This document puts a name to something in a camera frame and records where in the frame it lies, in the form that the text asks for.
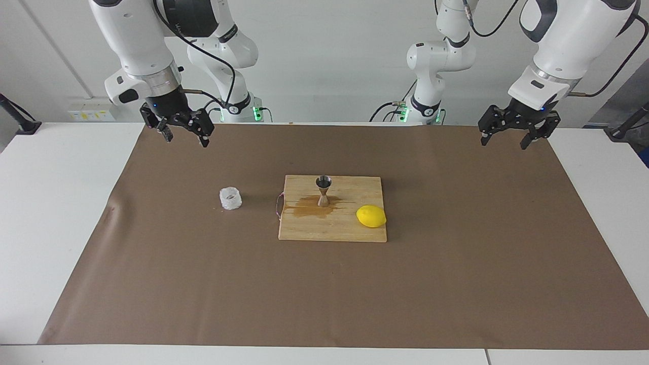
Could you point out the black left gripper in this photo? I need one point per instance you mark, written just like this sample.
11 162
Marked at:
530 114

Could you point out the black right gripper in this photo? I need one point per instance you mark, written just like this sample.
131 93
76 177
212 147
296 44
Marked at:
170 106

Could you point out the clear textured glass cup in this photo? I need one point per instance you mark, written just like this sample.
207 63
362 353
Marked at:
230 202

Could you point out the steel double jigger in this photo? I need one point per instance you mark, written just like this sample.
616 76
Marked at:
323 200

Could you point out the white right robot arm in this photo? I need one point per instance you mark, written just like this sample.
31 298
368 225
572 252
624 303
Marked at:
134 40

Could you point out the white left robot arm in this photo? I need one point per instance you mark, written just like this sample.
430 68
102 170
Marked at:
573 35

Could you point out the brown paper mat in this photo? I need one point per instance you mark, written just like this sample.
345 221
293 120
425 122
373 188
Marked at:
203 284

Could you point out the wooden cutting board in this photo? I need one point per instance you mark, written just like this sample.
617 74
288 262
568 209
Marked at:
314 228

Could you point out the yellow lemon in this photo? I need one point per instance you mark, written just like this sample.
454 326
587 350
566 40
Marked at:
371 216

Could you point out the white wall socket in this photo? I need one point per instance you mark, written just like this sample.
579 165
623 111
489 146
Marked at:
83 114

